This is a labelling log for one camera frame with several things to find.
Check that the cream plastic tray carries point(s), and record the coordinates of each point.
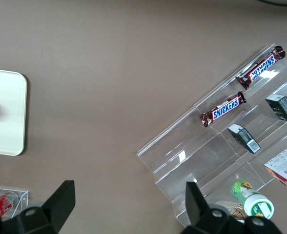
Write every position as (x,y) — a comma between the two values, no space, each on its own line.
(6,112)

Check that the white red barcode snack box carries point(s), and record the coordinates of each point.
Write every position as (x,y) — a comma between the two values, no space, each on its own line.
(285,168)

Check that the clear acrylic stepped display stand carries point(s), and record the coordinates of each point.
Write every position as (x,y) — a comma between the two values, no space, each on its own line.
(182,158)

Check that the Snickers chocolate bar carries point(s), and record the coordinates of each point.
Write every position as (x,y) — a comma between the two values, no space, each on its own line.
(222,109)
(260,67)

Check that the clear acrylic bottle rack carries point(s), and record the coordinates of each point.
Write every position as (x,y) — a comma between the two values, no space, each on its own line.
(21,197)

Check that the small black carton box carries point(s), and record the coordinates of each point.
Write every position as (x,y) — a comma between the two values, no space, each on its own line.
(282,108)
(243,137)

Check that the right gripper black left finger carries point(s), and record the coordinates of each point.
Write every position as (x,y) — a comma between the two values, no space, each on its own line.
(60,207)

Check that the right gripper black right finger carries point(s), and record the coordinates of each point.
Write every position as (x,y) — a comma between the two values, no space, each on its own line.
(196,209)

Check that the green white lidded cup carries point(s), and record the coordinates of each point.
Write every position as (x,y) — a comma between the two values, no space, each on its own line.
(253,202)

